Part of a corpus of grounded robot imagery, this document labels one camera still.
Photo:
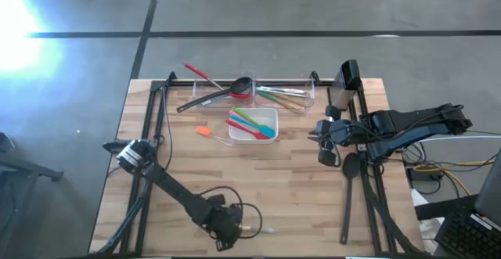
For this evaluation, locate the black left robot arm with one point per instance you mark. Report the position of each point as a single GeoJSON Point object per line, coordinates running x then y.
{"type": "Point", "coordinates": [172, 190]}

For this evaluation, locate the black aluminium frame rail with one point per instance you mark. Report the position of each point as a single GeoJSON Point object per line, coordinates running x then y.
{"type": "Point", "coordinates": [143, 196]}
{"type": "Point", "coordinates": [372, 204]}
{"type": "Point", "coordinates": [326, 82]}

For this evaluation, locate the black table-edge bracket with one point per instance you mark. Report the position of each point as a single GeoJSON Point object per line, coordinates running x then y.
{"type": "Point", "coordinates": [113, 146]}

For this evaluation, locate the pink silicone spatula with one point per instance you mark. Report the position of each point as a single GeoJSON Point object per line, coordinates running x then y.
{"type": "Point", "coordinates": [236, 116]}

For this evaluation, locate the blue silicone spatula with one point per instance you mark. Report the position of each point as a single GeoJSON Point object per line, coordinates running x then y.
{"type": "Point", "coordinates": [267, 131]}

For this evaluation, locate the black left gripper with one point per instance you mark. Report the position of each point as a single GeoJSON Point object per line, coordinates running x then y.
{"type": "Point", "coordinates": [221, 218]}

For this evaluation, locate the green silicone spatula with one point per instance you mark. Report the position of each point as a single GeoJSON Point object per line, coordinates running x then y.
{"type": "Point", "coordinates": [242, 115]}

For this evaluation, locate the white paper sheet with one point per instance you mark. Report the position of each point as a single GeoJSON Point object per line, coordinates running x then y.
{"type": "Point", "coordinates": [430, 227]}

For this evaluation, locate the black floor stand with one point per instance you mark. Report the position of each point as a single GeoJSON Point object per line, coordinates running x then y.
{"type": "Point", "coordinates": [31, 169]}

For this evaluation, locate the black laptop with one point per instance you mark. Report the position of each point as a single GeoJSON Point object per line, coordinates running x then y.
{"type": "Point", "coordinates": [466, 235]}

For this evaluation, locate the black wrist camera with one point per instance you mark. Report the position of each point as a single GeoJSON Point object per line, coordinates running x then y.
{"type": "Point", "coordinates": [225, 245]}
{"type": "Point", "coordinates": [328, 158]}

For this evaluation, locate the red silicone spoon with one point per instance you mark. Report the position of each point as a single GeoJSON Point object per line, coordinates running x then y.
{"type": "Point", "coordinates": [242, 128]}

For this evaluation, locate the black frame corner bracket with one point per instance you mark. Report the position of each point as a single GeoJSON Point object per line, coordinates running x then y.
{"type": "Point", "coordinates": [172, 76]}
{"type": "Point", "coordinates": [315, 78]}

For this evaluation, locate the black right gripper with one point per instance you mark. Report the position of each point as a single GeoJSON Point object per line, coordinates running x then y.
{"type": "Point", "coordinates": [346, 132]}

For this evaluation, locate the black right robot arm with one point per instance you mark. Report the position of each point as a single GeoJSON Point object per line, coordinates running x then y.
{"type": "Point", "coordinates": [411, 128]}

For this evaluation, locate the black power box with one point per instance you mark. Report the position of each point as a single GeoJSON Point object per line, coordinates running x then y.
{"type": "Point", "coordinates": [420, 173]}

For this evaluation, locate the black solid spoon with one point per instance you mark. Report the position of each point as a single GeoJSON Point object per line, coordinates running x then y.
{"type": "Point", "coordinates": [350, 167]}

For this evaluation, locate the red spoon with metal neck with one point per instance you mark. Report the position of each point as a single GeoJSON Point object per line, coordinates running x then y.
{"type": "Point", "coordinates": [195, 71]}

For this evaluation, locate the grey metal utensil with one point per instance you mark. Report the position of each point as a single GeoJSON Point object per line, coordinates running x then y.
{"type": "Point", "coordinates": [293, 94]}

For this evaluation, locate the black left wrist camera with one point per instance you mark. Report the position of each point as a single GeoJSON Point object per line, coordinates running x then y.
{"type": "Point", "coordinates": [225, 245]}

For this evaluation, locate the clear plastic bin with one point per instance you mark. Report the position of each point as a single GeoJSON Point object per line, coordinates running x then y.
{"type": "Point", "coordinates": [309, 102]}
{"type": "Point", "coordinates": [195, 91]}

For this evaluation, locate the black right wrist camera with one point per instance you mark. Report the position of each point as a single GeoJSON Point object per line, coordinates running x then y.
{"type": "Point", "coordinates": [328, 158]}

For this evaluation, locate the white rectangular plastic bin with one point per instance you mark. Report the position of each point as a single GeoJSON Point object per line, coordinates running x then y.
{"type": "Point", "coordinates": [270, 114]}

